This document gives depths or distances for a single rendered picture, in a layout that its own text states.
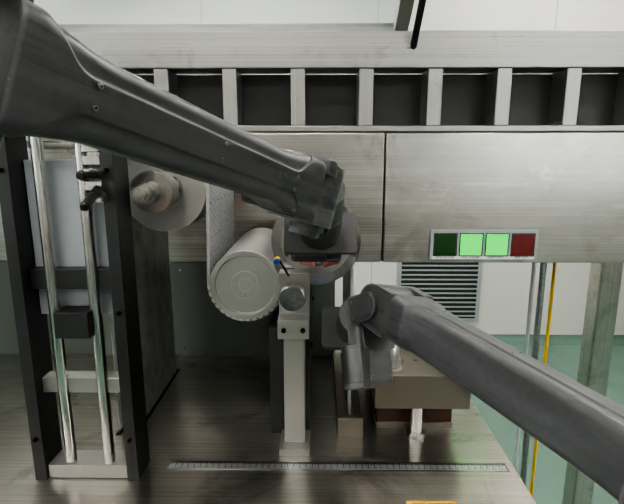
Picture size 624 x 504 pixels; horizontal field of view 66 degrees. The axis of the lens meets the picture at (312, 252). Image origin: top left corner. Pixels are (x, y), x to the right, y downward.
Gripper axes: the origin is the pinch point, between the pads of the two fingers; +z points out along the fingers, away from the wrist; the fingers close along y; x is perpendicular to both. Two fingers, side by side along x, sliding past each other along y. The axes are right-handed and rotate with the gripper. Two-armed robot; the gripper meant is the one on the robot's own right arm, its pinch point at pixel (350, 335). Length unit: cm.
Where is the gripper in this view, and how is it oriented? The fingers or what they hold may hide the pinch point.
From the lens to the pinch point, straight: 86.1
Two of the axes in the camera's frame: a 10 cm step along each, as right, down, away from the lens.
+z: 0.1, 3.1, 9.5
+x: 0.1, -9.5, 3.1
